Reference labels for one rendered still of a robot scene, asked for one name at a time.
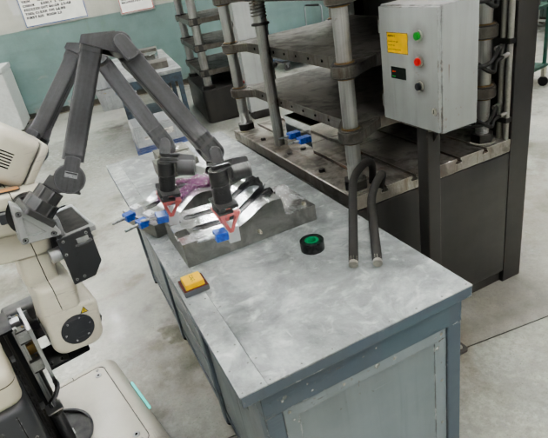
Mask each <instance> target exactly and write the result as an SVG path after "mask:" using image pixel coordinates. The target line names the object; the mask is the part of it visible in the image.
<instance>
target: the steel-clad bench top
mask: <svg viewBox="0 0 548 438"><path fill-rule="evenodd" d="M212 135H213V136H214V137H215V138H216V139H217V140H218V141H219V142H220V144H221V145H222V146H223V147H224V158H230V157H236V156H247V157H248V161H249V163H250V165H251V170H252V175H253V176H255V177H259V179H260V181H261V182H262V183H263V186H264V188H269V187H270V188H272V187H275V186H278V185H280V184H284V185H286V186H287V187H289V188H290V189H292V190H294V191H295V192H297V193H298V194H299V195H301V196H302V197H304V198H305V199H307V200H308V201H310V202H312V203H313V204H315V208H316V214H317V219H316V220H314V221H311V222H308V223H305V224H303V225H300V226H297V227H296V228H293V229H289V230H286V231H285V232H282V233H279V234H277V235H274V236H271V237H268V238H266V239H263V240H262V241H259V242H255V243H253V244H251V245H248V246H245V247H243V248H241V249H237V250H234V251H232V252H230V253H228V254H225V255H221V256H219V257H217V258H214V259H211V260H209V261H207V262H203V263H200V264H198V265H196V266H193V267H191V268H189V267H188V266H187V264H186V263H185V261H184V259H183V258H182V256H180V254H179V253H178V251H177V249H176V248H175V246H174V245H173V243H172V242H171V240H170V238H169V237H168V234H166V235H164V236H161V237H159V238H156V237H155V236H152V235H151V234H149V233H147V232H145V231H144V233H145V235H146V237H147V238H148V240H149V242H150V244H151V246H152V248H153V249H154V250H155V252H156V254H157V256H158V258H159V260H160V262H161V263H162V264H163V266H164V268H165V270H166V272H167V273H168V275H169V277H170V279H171V280H172V282H173V284H174V285H175V287H176V289H177V291H178V293H179V294H180V296H181V297H182V299H183V301H184V303H185V305H186V307H187V309H188V310H189V311H190V313H191V315H192V317H193V319H194V320H195V322H196V324H197V325H198V327H199V329H200V331H201V332H202V334H203V336H204V338H205V340H206V341H207V343H208V344H209V346H210V348H211V350H212V352H213V354H214V355H215V357H216V358H217V360H218V362H219V364H220V366H221V367H222V369H223V371H224V372H225V374H226V376H227V378H228V379H229V381H230V383H231V385H232V387H233V388H234V389H235V391H236V393H237V395H238V397H239V399H242V398H244V397H245V396H247V395H250V394H252V393H254V392H257V391H258V390H260V389H262V388H265V387H267V386H269V385H271V384H272V383H274V382H277V381H279V380H281V379H283V378H285V377H286V376H288V375H291V374H293V373H295V372H298V371H299V370H301V369H303V368H306V367H308V366H310V365H311V364H313V363H315V362H318V361H320V360H322V359H324V358H325V357H327V356H329V355H332V354H334V353H336V352H338V351H340V350H342V349H344V348H347V347H349V346H350V345H352V344H354V343H356V342H359V341H361V340H363V339H364V338H366V337H368V336H370V335H373V334H375V333H377V332H379V331H381V330H383V329H386V328H388V327H390V326H391V325H393V324H395V323H397V322H400V321H402V320H403V319H405V318H407V317H409V316H411V315H414V314H416V313H417V312H420V311H422V310H424V309H427V308H429V307H430V306H432V305H434V304H436V303H438V302H441V301H443V300H444V299H446V298H448V297H450V296H452V295H455V294H456V293H458V292H461V291H463V290H465V289H468V288H469V287H471V286H472V284H471V283H469V282H467V281H466V280H465V279H463V278H461V277H460V276H458V275H456V274H454V273H452V272H451V271H450V270H448V269H446V268H445V267H443V266H441V265H440V264H438V263H436V262H434V261H433V260H432V259H430V258H429V257H427V256H425V255H423V254H421V253H420V252H418V251H416V250H415V249H414V248H412V247H410V246H409V245H407V244H405V243H404V242H401V241H400V240H398V239H397V238H396V237H394V236H392V235H390V234H389V233H387V232H385V231H384V230H382V229H381V228H378V230H379V237H380V244H381V251H382V258H383V264H382V266H380V267H375V266H374V265H373V262H372V255H371V239H370V230H369V221H367V220H365V219H364V218H363V217H362V216H359V215H358V266H357V267H356V268H350V267H349V209H347V208H346V207H345V206H343V205H342V204H340V203H338V202H336V201H334V200H333V199H331V198H329V197H328V196H327V195H325V194H323V193H322V192H320V191H318V190H317V189H314V188H313V187H311V186H310V185H309V184H307V183H306V182H303V181H302V180H300V179H298V178H297V177H295V176H294V175H292V174H291V173H289V172H287V171H286V170H284V169H282V168H280V167H278V166H277V165H276V164H275V163H272V162H271V161H269V160H267V159H266V158H264V157H262V156H260V155H259V154H258V153H256V152H255V151H253V150H251V149H249V148H247V147H246V146H244V145H243V144H241V143H240V142H238V141H236V140H235V139H233V138H231V137H230V136H227V135H226V134H225V133H224V132H222V131H220V132H217V133H214V134H212ZM152 160H155V158H154V155H153V152H150V153H147V154H143V155H141V156H135V157H132V158H130V159H126V160H123V161H120V162H117V163H112V164H109V165H106V168H107V169H108V171H109V172H110V174H111V176H112V178H113V180H114V181H115V183H116V185H117V186H118V188H119V190H120V191H121V193H122V195H123V197H124V199H125V201H126V202H127V203H128V205H129V207H130V206H131V205H134V204H136V203H139V202H141V201H143V200H145V199H146V198H148V197H149V196H150V194H151V193H152V192H153V191H154V189H155V188H156V187H155V183H158V175H157V174H156V172H155V170H154V166H153V163H152ZM264 184H265V185H264ZM309 234H319V235H321V236H322V237H323V238H324V250H323V251H322V252H321V253H319V254H316V255H306V254H304V253H302V251H301V248H300V242H299V241H300V239H301V238H302V237H303V236H306V235H309ZM196 271H198V272H199V273H202V275H203V276H204V278H205V280H206V281H207V282H208V283H209V285H210V289H208V290H206V291H204V292H202V293H199V294H197V295H194V296H191V297H189V298H185V296H184V294H183V292H182V290H181V289H180V288H179V286H178V283H177V282H178V281H181V279H180V277H183V276H185V275H188V274H191V273H194V272H196ZM240 344H241V345H240ZM245 352H246V353H245ZM249 357H250V358H249Z"/></svg>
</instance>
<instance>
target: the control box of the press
mask: <svg viewBox="0 0 548 438"><path fill-rule="evenodd" d="M378 15H379V19H378V33H380V44H381V58H382V72H383V86H384V93H383V105H384V114H385V117H388V118H390V119H393V120H397V121H400V122H401V123H404V124H408V125H410V126H414V127H417V140H418V193H419V220H420V247H421V254H423V255H425V256H427V257H429V258H430V259H432V260H433V261H434V262H436V263H438V264H440V265H441V196H440V133H442V134H444V133H446V132H449V131H452V130H455V129H459V128H461V127H464V126H466V125H469V124H472V123H475V122H476V121H477V100H478V29H479V0H397V1H393V2H389V3H382V4H380V6H378Z"/></svg>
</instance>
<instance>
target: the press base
mask: <svg viewBox="0 0 548 438"><path fill-rule="evenodd" d="M237 141H238V140H237ZM238 142H240V141H238ZM240 143H241V142H240ZM241 144H243V145H244V146H246V147H247V148H249V149H251V150H253V151H255V150H254V149H252V148H250V147H249V146H247V145H245V144H244V143H241ZM255 152H256V153H258V152H257V151H255ZM258 154H259V155H260V156H262V157H264V158H266V159H267V160H269V161H271V162H272V163H274V162H273V161H272V160H270V159H269V158H267V157H265V156H263V155H262V154H260V153H258ZM275 164H276V165H277V166H278V167H280V168H282V169H284V170H286V171H287V172H289V173H291V172H290V171H289V170H287V169H285V168H283V167H282V166H280V165H278V164H277V163H275ZM508 168H509V152H506V153H504V154H502V155H500V156H495V157H493V158H491V159H489V160H486V161H484V162H481V163H478V164H475V165H473V166H471V167H469V168H466V169H462V170H460V171H458V172H455V173H453V174H450V175H448V176H444V177H442V178H440V196H441V266H443V267H445V268H446V269H448V270H450V271H451V272H452V273H454V274H456V275H458V276H460V277H461V278H463V279H465V280H466V281H467V282H469V283H471V284H472V293H473V292H475V291H478V290H480V289H482V288H484V287H486V286H488V285H490V284H492V283H494V282H496V281H498V280H499V272H500V271H502V270H503V260H504V244H505V214H506V198H507V183H508ZM291 174H292V175H294V176H295V177H297V178H298V179H300V180H302V181H303V182H305V183H307V184H309V185H310V186H311V187H313V188H314V189H317V190H318V191H320V192H322V193H323V194H325V195H327V196H328V197H329V198H331V199H333V200H334V201H336V202H338V203H340V204H342V205H343V206H345V207H346V208H347V209H348V208H349V207H348V206H346V205H345V204H343V203H341V202H340V201H338V200H337V199H335V198H333V197H332V196H329V195H328V194H326V193H324V192H323V191H322V190H320V189H318V188H316V187H315V186H313V185H312V184H310V183H308V182H306V181H305V180H304V179H302V178H300V177H299V176H296V175H295V174H293V173H291ZM376 210H377V217H378V227H379V228H381V229H382V230H384V231H385V232H387V233H389V234H390V235H392V236H394V237H396V238H397V239H398V240H400V241H401V242H404V243H405V244H407V245H409V246H410V247H412V248H414V249H415V250H416V251H418V252H420V253H421V247H420V220H419V193H418V187H417V188H415V189H411V190H408V191H406V192H404V193H402V194H399V195H396V196H393V197H391V198H388V199H386V200H383V201H381V202H377V203H376Z"/></svg>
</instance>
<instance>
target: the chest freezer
mask: <svg viewBox="0 0 548 438"><path fill-rule="evenodd" d="M29 120H30V115H29V113H28V110H27V109H26V106H25V104H24V101H23V98H22V96H21V93H20V91H19V88H18V87H17V82H16V80H15V77H14V76H13V73H12V71H11V68H10V63H9V62H6V63H0V122H1V123H5V124H7V125H9V126H11V127H14V128H16V129H20V130H21V131H23V129H25V127H26V125H27V124H29Z"/></svg>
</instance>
